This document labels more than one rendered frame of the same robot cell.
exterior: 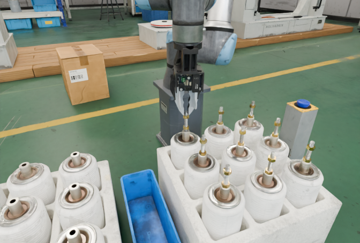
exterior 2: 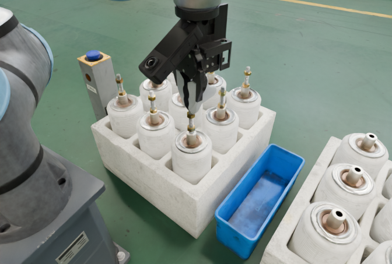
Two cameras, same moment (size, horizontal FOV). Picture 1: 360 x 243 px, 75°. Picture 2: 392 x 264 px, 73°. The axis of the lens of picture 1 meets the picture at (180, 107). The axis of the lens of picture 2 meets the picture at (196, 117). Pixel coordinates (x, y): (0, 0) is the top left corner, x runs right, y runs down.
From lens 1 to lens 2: 0.89 m
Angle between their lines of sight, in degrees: 93
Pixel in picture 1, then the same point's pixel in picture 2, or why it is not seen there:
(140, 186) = (229, 236)
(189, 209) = (253, 131)
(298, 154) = not seen: hidden behind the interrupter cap
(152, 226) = (249, 210)
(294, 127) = (112, 77)
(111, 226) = (319, 170)
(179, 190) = (242, 145)
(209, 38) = (24, 46)
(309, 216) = not seen: hidden behind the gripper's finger
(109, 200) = (305, 191)
